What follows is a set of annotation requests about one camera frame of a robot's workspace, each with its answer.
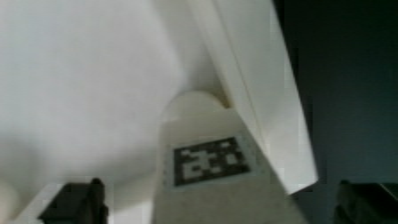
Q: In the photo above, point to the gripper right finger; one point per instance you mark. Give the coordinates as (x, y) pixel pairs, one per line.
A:
(366, 203)

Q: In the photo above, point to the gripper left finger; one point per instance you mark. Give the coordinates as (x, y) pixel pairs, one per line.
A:
(77, 206)

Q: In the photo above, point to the white leg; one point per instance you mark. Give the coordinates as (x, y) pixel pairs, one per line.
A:
(217, 184)

